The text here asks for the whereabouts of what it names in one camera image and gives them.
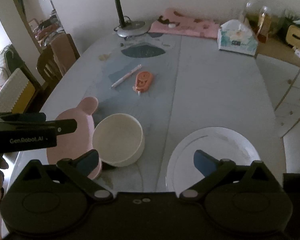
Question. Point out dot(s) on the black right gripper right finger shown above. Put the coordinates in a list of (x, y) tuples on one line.
[(207, 164)]

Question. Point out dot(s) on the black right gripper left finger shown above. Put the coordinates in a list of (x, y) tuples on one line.
[(87, 165)]

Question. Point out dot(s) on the pink bear-shaped plate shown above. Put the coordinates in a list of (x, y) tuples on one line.
[(78, 143)]

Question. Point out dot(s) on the white plate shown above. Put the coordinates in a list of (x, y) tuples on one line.
[(218, 142)]

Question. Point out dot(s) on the cream ceramic bowl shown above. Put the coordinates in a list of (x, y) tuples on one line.
[(119, 140)]

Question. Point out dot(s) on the wooden chair left side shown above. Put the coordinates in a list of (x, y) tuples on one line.
[(57, 59)]

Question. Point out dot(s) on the orange correction tape dispenser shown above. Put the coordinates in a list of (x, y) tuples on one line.
[(143, 82)]

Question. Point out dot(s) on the pink pen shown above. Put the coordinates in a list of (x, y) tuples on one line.
[(126, 76)]

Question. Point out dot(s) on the white drawer cabinet wooden top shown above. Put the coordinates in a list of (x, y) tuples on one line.
[(279, 65)]

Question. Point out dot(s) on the tissue box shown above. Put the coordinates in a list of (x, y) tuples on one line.
[(235, 36)]

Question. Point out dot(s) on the grey desk lamp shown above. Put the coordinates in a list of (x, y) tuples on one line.
[(129, 27)]

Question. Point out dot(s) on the pink cloth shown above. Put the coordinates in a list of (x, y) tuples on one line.
[(173, 22)]

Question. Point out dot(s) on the yellow tissue holder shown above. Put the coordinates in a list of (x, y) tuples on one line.
[(293, 36)]

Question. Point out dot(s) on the glass jar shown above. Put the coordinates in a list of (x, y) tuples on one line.
[(265, 17)]

